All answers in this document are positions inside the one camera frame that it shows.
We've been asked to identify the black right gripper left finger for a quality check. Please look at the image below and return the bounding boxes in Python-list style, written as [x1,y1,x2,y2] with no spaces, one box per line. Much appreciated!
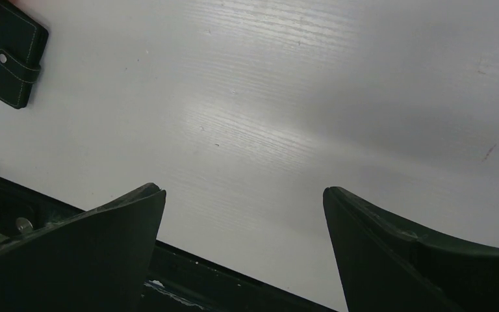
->
[0,183,166,311]

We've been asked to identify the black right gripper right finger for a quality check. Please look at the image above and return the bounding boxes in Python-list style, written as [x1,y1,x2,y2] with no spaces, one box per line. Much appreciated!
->
[322,187,499,311]

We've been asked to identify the black leather card holder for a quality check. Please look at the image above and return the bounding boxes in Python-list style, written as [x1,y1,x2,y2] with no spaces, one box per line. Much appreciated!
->
[0,1,49,109]

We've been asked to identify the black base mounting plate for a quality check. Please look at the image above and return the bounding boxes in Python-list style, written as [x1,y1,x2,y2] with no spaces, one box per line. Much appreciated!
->
[0,177,325,311]

